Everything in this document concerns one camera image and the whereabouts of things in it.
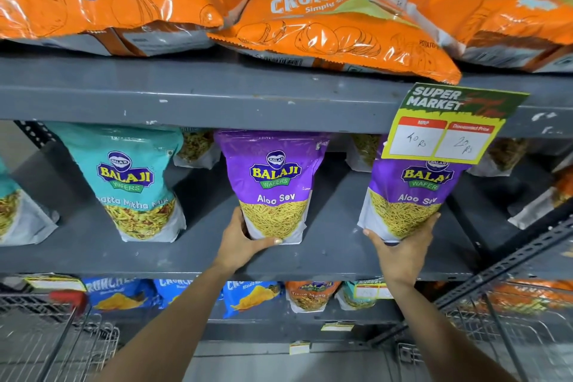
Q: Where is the small teal snack packet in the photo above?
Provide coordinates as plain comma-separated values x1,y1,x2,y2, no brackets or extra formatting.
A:
335,281,378,311

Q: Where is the grey metal shelf rack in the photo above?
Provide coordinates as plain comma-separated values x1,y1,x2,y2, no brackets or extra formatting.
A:
0,0,573,351

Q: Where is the orange and white snack packet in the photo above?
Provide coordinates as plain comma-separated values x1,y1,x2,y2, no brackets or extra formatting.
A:
508,166,573,230

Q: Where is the wire shopping cart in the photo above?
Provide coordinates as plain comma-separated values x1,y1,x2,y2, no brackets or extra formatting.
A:
396,297,573,382

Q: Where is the person's right forearm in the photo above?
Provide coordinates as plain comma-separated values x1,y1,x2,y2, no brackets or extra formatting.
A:
384,278,518,382

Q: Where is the small orange snack packet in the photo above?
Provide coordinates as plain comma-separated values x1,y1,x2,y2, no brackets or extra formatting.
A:
285,281,342,313

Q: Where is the clear-window snack packet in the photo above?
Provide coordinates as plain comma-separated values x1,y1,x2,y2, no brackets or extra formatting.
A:
345,134,382,173
467,138,530,178
173,128,223,170

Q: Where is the person's right hand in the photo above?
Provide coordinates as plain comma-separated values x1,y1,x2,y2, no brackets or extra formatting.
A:
363,212,442,288

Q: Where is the person's left forearm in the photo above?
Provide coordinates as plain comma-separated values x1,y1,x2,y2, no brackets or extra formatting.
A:
95,261,245,382

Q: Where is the green and yellow price tag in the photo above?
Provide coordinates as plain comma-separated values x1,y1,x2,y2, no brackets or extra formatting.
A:
381,83,531,166

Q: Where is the person's left hand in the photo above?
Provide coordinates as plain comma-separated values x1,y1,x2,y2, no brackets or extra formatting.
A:
214,207,284,275

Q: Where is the blue chips packet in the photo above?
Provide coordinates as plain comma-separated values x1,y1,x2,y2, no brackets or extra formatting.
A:
222,281,284,319
82,277,158,311
153,279,194,307

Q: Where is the purple snack packet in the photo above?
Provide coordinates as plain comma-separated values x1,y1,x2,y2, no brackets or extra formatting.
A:
357,135,472,244
214,129,332,246

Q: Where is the wire cart with red handle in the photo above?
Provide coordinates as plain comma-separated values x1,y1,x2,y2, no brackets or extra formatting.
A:
0,289,120,382

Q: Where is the orange packet behind cart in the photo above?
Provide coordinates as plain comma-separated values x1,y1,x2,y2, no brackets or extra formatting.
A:
489,278,573,318

